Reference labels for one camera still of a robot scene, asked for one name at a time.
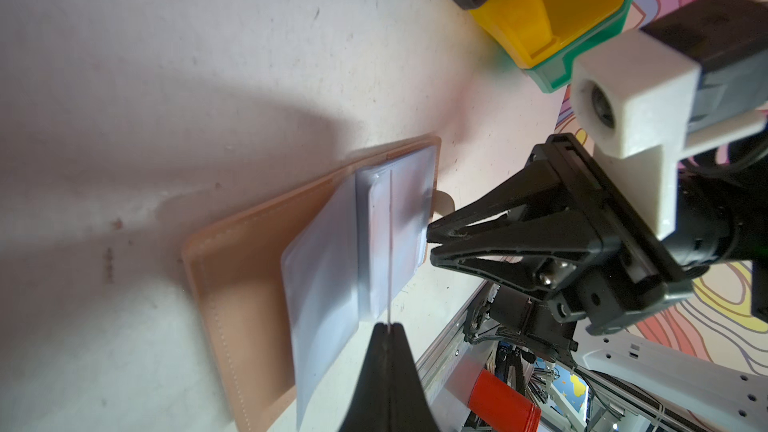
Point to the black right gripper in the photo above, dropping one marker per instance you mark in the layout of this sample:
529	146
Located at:
605	266

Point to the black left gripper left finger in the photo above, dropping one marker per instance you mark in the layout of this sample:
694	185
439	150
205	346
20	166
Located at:
369	406

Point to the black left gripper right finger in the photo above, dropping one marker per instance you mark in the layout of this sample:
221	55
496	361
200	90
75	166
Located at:
408	407

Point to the tan card holder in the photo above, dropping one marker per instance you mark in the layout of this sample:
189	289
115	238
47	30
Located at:
284	285

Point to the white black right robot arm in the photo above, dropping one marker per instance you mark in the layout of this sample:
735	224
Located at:
718	222

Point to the green plastic bin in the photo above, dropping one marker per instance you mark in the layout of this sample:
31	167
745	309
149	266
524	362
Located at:
555	72

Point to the yellow plastic bin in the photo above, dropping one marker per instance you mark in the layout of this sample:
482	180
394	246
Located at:
531	31

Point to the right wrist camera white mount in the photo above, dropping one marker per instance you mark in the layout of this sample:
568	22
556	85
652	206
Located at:
685	83

